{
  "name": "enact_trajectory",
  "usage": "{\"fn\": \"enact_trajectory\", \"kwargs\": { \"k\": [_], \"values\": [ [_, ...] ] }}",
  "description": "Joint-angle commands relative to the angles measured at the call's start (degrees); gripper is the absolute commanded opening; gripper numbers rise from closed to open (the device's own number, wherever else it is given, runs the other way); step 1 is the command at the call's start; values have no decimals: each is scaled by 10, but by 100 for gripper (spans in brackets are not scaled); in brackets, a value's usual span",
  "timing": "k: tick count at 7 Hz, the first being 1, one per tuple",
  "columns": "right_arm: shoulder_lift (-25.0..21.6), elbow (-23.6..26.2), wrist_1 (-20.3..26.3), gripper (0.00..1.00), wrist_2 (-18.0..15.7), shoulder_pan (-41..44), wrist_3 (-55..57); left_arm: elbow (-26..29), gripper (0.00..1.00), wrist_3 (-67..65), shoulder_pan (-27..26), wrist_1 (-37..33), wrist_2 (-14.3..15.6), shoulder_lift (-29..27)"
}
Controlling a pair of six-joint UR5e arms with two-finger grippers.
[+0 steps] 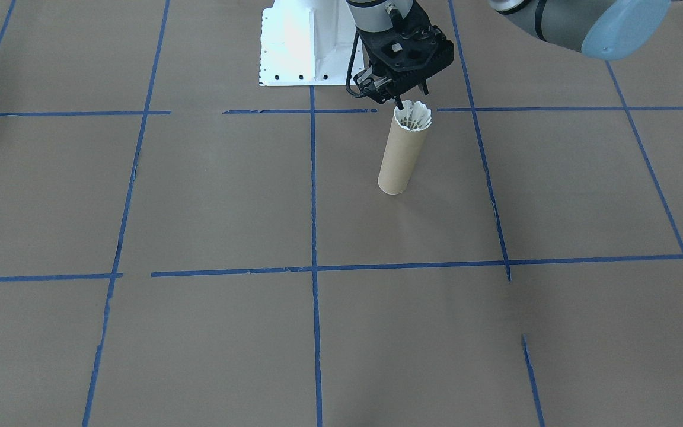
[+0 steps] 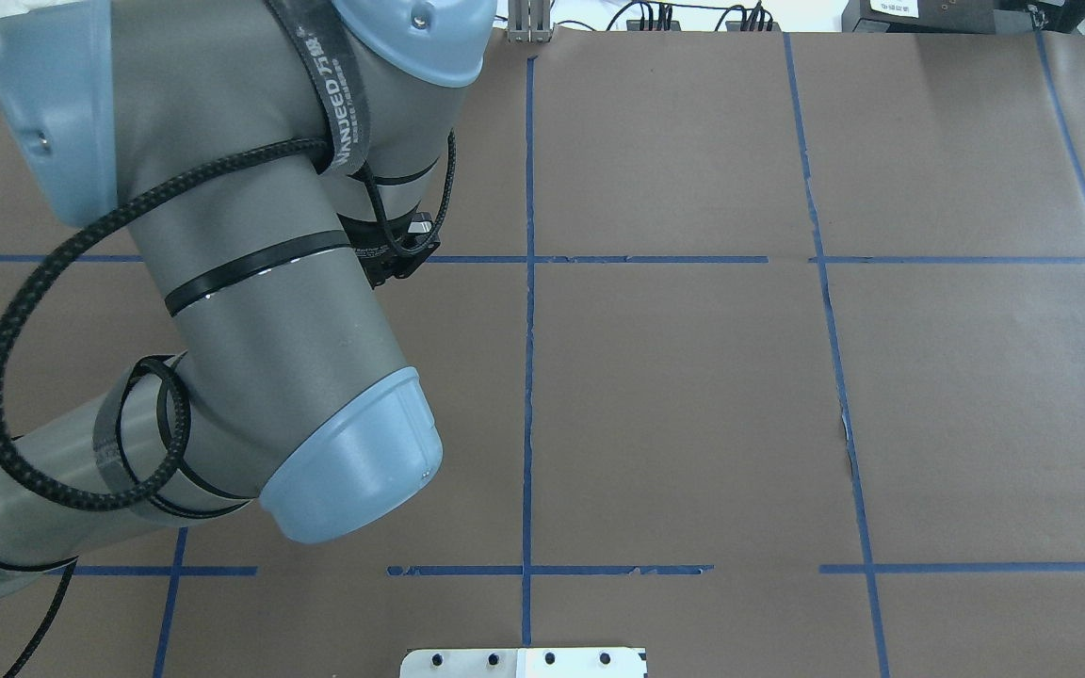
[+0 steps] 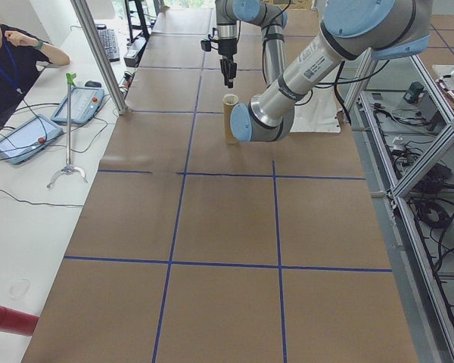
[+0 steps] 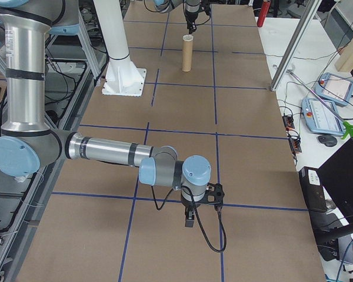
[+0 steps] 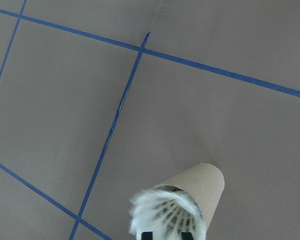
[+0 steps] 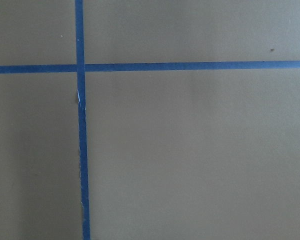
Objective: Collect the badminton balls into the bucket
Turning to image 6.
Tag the blue tape line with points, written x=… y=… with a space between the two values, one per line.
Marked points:
x=190 y=65
x=79 y=37

